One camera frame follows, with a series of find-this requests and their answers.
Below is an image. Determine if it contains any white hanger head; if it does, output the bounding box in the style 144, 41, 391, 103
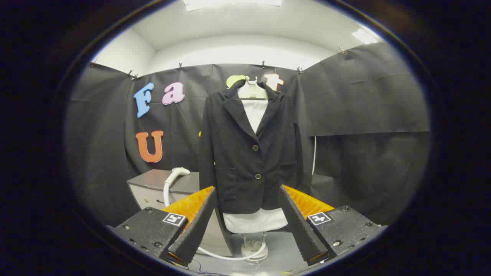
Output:
237, 76, 268, 101

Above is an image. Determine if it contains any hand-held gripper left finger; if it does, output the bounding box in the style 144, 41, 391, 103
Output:
111, 186, 217, 268

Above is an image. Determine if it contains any black jacket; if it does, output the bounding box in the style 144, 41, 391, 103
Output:
198, 79, 312, 214

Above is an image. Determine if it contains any small ceiling light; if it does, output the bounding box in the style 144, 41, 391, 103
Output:
351, 28, 378, 44

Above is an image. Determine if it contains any white steamer stand base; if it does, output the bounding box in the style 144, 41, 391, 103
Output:
241, 232, 269, 263

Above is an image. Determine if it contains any white steamer hose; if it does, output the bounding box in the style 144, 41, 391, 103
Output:
198, 241, 268, 261

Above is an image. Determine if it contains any white cloth under jacket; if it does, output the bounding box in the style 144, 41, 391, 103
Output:
223, 100, 288, 233

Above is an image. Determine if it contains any black backdrop cloth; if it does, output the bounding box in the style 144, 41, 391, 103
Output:
65, 41, 430, 227

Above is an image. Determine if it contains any row of small backdrop clips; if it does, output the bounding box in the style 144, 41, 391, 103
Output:
90, 46, 346, 81

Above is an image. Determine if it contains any long ceiling light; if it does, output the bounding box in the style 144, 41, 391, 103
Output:
183, 0, 283, 12

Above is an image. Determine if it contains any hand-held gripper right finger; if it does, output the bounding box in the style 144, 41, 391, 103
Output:
277, 184, 384, 266

